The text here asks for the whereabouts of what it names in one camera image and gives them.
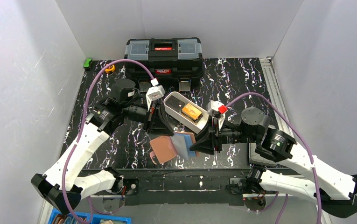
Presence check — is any brown leather card holder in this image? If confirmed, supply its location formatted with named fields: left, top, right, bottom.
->
left=149, top=132, right=200, bottom=165

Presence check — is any black VIP card stack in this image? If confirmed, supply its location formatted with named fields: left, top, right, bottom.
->
left=165, top=96, right=186, bottom=112

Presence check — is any white plastic card tray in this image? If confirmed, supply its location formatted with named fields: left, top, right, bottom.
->
left=163, top=91, right=209, bottom=134

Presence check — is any gold card stack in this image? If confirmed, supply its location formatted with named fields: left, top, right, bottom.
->
left=181, top=103, right=202, bottom=122

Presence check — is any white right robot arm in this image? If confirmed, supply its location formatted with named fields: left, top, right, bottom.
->
left=190, top=107, right=357, bottom=218

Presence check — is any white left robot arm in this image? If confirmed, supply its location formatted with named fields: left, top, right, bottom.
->
left=31, top=79, right=174, bottom=215

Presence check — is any grey flat box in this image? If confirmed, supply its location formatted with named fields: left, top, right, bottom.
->
left=249, top=143, right=278, bottom=167

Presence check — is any orange tape measure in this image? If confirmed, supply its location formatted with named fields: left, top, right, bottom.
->
left=105, top=65, right=115, bottom=74

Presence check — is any black Delixi toolbox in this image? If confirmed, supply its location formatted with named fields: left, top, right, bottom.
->
left=124, top=37, right=205, bottom=92

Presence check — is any green small tool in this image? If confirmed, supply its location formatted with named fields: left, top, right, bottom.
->
left=83, top=58, right=93, bottom=70

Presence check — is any blue plastic bin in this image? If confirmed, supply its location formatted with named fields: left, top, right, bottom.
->
left=47, top=209, right=132, bottom=224

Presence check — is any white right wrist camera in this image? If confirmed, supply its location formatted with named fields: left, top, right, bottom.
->
left=206, top=100, right=228, bottom=129

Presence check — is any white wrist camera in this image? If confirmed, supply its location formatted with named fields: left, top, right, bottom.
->
left=146, top=78, right=165, bottom=110
left=206, top=100, right=228, bottom=129

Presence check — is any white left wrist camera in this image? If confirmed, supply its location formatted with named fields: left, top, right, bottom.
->
left=146, top=78, right=165, bottom=110

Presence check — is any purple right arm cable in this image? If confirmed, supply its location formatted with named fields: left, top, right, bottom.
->
left=219, top=92, right=322, bottom=224

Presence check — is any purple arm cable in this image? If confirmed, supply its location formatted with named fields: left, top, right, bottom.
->
left=219, top=92, right=322, bottom=224
left=61, top=59, right=159, bottom=224

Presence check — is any aluminium frame rail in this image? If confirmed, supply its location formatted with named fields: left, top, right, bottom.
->
left=260, top=57, right=332, bottom=224

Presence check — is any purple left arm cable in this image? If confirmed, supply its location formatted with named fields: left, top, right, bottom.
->
left=61, top=59, right=159, bottom=224

